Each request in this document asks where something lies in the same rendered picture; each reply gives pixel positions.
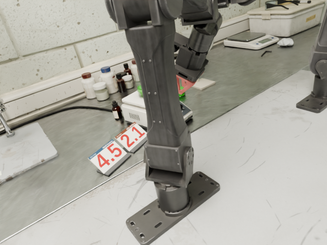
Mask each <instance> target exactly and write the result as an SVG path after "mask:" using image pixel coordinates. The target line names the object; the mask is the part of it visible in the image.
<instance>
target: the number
mask: <svg viewBox="0 0 327 245"><path fill-rule="evenodd" d="M123 153H125V152H124V151H123V150H122V149H121V148H120V147H119V146H118V145H117V144H116V143H115V142H112V143H111V144H110V145H109V146H107V147H106V148H105V149H103V150H102V151H101V152H100V153H98V154H97V155H96V156H94V157H93V158H92V159H91V160H92V161H93V162H94V163H95V164H96V165H97V166H98V167H99V168H100V169H101V170H102V171H104V170H105V169H106V168H108V167H109V166H110V165H111V164H112V163H113V162H114V161H115V160H116V159H118V158H119V157H120V156H121V155H122V154H123Z"/></svg>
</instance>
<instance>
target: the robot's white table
mask: <svg viewBox="0 0 327 245"><path fill-rule="evenodd" d="M314 77H315V74H313V73H312V72H311V71H308V70H300V71H298V72H296V73H295V74H293V75H291V76H290V77H288V78H286V79H284V80H283V81H281V82H279V83H277V84H276V85H274V86H272V87H271V88H269V89H267V90H265V91H264V92H262V93H260V94H258V95H256V96H255V97H253V98H251V99H250V100H248V101H246V102H244V103H243V104H241V105H239V106H238V107H236V108H234V109H232V110H231V111H229V112H227V113H225V114H224V115H222V116H220V117H219V118H217V119H215V120H213V121H212V122H210V123H208V124H207V125H205V126H203V127H201V128H200V129H198V130H196V131H195V132H193V133H191V142H192V147H193V149H194V164H193V173H195V172H198V171H200V172H202V173H204V174H206V175H207V176H209V177H210V178H212V179H213V180H214V181H216V182H217V183H219V184H220V190H219V191H218V192H217V193H216V194H214V195H213V196H212V197H211V198H209V199H208V200H207V201H205V202H204V203H203V204H202V205H200V206H199V207H198V208H196V209H195V210H194V211H192V212H191V213H190V214H189V215H187V216H186V217H185V218H183V219H182V220H181V221H179V222H178V223H177V224H176V225H174V226H173V227H172V228H171V229H169V230H168V231H167V232H166V233H164V234H163V235H162V236H160V237H159V238H158V239H157V240H155V241H154V242H152V243H151V244H150V245H327V108H326V109H325V110H323V111H322V112H321V113H313V112H310V111H306V110H302V109H299V108H296V104H297V103H298V102H299V101H301V100H302V99H304V98H305V97H307V96H308V95H310V94H311V91H313V84H314ZM145 164H146V163H144V161H143V162H141V163H139V164H137V165H136V166H134V167H132V168H131V169H129V170H127V171H125V172H124V173H122V174H120V175H118V176H117V177H115V178H113V179H112V180H110V181H108V182H107V183H105V184H103V185H101V186H100V187H98V188H96V189H94V190H93V191H91V192H89V193H88V194H86V195H84V196H82V197H81V198H79V199H77V200H75V201H73V202H72V203H70V204H68V205H67V206H65V207H63V208H61V209H60V210H58V211H56V212H55V213H53V214H51V215H49V216H48V217H46V218H44V219H43V220H41V221H39V222H37V223H36V224H34V225H32V226H30V227H29V228H27V229H25V230H24V231H22V232H20V233H19V234H17V235H15V236H13V237H12V238H10V239H8V240H6V241H5V242H3V243H1V244H0V245H140V244H139V242H138V241H137V240H136V238H135V237H134V236H133V234H132V233H131V232H130V230H129V229H128V228H127V226H126V220H127V219H128V218H129V217H131V216H132V215H134V214H135V213H137V212H138V211H139V210H141V209H142V208H144V207H145V206H147V205H148V204H150V203H151V202H153V201H154V200H156V199H157V194H156V190H155V186H154V182H153V181H147V180H146V179H145Z"/></svg>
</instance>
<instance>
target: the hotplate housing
mask: <svg viewBox="0 0 327 245"><path fill-rule="evenodd" d="M121 108H122V112H123V115H124V118H125V120H126V122H127V123H130V124H132V123H134V122H136V123H137V124H138V125H139V126H140V127H143V128H146V129H147V118H146V110H145V108H144V107H140V106H136V105H131V104H127V103H124V104H122V105H121ZM188 108H189V107H188ZM190 110H191V109H190ZM192 117H193V112H192V110H191V111H190V112H188V113H187V114H186V115H184V117H183V118H184V120H185V122H187V121H188V120H190V119H191V118H192Z"/></svg>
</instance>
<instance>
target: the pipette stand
mask: <svg viewBox="0 0 327 245"><path fill-rule="evenodd" d="M215 83H216V82H215V81H211V80H207V79H204V78H201V79H198V80H197V81H196V83H195V84H194V85H193V86H192V87H193V88H197V89H200V90H203V89H205V88H207V87H209V86H211V85H213V84H215Z"/></svg>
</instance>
